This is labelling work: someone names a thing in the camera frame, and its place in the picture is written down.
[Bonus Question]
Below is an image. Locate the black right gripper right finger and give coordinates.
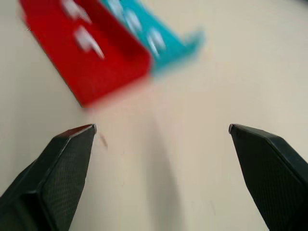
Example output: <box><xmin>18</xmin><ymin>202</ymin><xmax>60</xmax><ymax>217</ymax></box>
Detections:
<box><xmin>228</xmin><ymin>123</ymin><xmax>308</xmax><ymax>231</ymax></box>

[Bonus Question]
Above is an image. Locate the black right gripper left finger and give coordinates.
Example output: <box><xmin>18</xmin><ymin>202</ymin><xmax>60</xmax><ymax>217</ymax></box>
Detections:
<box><xmin>0</xmin><ymin>123</ymin><xmax>97</xmax><ymax>231</ymax></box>

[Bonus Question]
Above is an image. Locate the red plastic tray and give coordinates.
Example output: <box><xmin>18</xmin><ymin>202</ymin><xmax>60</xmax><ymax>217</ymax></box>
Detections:
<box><xmin>18</xmin><ymin>0</ymin><xmax>152</xmax><ymax>108</ymax></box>

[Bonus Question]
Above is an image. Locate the white earbud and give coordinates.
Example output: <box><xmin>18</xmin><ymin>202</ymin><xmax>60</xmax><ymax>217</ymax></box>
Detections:
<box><xmin>73</xmin><ymin>26</ymin><xmax>105</xmax><ymax>60</ymax></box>
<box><xmin>61</xmin><ymin>0</ymin><xmax>92</xmax><ymax>24</ymax></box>
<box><xmin>108</xmin><ymin>0</ymin><xmax>123</xmax><ymax>15</ymax></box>
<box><xmin>124</xmin><ymin>10</ymin><xmax>142</xmax><ymax>32</ymax></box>
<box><xmin>146</xmin><ymin>27</ymin><xmax>167</xmax><ymax>60</ymax></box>

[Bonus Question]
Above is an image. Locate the cyan plastic tray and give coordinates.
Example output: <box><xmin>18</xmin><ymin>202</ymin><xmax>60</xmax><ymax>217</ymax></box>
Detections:
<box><xmin>101</xmin><ymin>0</ymin><xmax>205</xmax><ymax>77</ymax></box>

